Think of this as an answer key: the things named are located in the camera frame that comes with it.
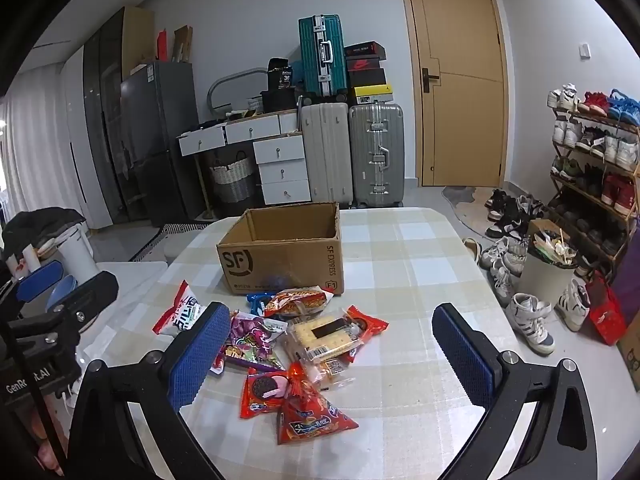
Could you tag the yellow black shoe box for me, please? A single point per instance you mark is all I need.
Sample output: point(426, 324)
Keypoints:
point(372, 95)

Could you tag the purple candy packet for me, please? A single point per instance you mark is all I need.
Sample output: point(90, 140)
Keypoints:
point(250, 342)

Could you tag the beige round floor mat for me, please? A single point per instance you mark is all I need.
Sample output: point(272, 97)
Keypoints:
point(472, 220)

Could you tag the red cookie packet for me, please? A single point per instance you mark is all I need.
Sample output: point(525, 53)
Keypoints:
point(265, 392)
point(370, 325)

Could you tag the red black shoe box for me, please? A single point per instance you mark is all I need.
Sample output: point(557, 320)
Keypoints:
point(365, 65)

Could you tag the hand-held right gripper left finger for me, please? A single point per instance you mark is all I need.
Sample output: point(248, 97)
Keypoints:
point(200, 355)

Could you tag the white red snack packet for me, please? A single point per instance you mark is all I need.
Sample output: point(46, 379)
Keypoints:
point(182, 310)

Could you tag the brown cardboard sheet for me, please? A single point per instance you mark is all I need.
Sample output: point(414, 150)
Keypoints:
point(182, 45)

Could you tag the red flat package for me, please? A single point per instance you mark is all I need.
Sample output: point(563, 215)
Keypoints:
point(162, 47)

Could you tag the printed cardboard box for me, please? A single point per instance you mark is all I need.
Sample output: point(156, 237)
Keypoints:
point(631, 360)

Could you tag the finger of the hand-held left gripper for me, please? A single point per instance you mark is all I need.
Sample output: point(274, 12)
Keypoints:
point(95, 292)
point(40, 280)

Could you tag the person's left hand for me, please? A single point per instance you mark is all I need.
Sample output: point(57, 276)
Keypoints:
point(47, 440)

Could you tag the scattered pile of sneakers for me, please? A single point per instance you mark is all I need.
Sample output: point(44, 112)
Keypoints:
point(530, 320)

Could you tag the white slotted basket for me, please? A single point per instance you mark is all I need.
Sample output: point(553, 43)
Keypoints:
point(255, 103)

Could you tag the black printed bag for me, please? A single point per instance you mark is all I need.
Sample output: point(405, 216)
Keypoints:
point(279, 75)

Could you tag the small cardboard box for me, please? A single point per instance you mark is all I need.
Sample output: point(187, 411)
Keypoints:
point(540, 225)

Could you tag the blue bowl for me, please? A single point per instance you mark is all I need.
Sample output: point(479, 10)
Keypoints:
point(60, 295)

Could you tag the blue bag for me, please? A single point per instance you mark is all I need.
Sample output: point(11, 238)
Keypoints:
point(296, 72)

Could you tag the brown cardboard box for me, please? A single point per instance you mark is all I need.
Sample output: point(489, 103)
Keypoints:
point(280, 265)

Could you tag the grey glass cabinet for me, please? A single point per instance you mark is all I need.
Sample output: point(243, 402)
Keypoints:
point(107, 85)

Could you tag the clear cracker packet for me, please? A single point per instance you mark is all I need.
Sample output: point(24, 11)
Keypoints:
point(320, 335)

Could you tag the white drawer desk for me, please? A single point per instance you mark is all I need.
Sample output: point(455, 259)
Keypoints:
point(280, 160)

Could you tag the blue cookie packet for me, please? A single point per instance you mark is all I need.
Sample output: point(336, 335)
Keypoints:
point(257, 301)

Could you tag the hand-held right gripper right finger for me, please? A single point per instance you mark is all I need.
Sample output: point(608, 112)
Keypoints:
point(465, 355)

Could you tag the purple bag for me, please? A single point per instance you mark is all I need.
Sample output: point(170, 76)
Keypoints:
point(627, 280)

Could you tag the red gift bag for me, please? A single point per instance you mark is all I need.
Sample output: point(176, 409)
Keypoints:
point(605, 310)

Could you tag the black cloth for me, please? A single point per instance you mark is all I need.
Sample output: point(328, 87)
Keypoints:
point(40, 227)

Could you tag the white curtain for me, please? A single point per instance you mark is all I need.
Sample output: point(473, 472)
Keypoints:
point(35, 150)

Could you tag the dark grey refrigerator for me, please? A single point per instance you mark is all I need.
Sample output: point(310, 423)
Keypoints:
point(160, 135)

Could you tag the clear bread packet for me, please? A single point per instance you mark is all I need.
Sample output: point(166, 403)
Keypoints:
point(332, 367)

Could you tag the white wardrobe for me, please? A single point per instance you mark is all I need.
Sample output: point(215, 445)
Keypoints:
point(75, 135)

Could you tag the black storage bin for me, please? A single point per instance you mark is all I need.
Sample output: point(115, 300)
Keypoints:
point(280, 101)

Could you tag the silver suitcase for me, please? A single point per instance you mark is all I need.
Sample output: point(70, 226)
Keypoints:
point(375, 155)

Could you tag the white kettle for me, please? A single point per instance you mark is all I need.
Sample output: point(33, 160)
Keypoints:
point(77, 255)

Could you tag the wooden door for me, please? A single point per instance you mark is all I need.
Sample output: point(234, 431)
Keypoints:
point(460, 110)

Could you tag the red triangular snack packet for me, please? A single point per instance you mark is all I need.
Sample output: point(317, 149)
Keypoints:
point(310, 420)

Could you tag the white marble table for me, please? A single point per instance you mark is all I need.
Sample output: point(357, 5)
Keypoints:
point(135, 290)

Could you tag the beige suitcase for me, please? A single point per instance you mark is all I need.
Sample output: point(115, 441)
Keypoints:
point(325, 155)

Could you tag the silver arched tube frame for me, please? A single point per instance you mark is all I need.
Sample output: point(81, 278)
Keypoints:
point(235, 76)

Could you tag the teal suitcase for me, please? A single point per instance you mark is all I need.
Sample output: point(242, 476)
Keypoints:
point(320, 55)

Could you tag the woven laundry basket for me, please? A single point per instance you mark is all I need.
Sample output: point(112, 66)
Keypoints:
point(232, 180)

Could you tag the white trash bin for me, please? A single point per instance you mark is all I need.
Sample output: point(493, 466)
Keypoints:
point(545, 280)

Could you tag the wooden shoe rack with shoes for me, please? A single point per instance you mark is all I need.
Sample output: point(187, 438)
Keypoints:
point(615, 150)

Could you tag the grey irregular floor mat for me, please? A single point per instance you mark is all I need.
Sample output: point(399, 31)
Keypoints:
point(457, 195)

